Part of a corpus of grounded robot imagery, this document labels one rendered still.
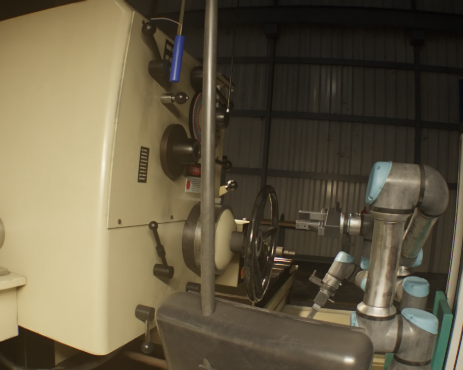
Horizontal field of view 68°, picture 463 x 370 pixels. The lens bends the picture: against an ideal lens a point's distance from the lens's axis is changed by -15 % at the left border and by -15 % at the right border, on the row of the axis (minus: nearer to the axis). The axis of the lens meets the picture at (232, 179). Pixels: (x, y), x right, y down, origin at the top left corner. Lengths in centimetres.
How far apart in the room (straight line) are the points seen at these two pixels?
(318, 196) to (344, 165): 89
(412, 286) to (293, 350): 115
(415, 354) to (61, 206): 99
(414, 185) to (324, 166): 763
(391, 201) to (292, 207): 773
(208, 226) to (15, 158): 63
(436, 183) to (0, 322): 116
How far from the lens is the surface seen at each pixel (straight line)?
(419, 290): 162
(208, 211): 55
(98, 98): 89
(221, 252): 123
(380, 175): 101
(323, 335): 52
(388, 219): 104
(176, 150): 105
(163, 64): 96
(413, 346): 115
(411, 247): 130
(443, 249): 896
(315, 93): 892
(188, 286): 130
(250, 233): 108
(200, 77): 118
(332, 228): 132
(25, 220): 101
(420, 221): 118
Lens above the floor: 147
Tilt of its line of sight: 1 degrees up
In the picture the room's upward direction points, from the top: 5 degrees clockwise
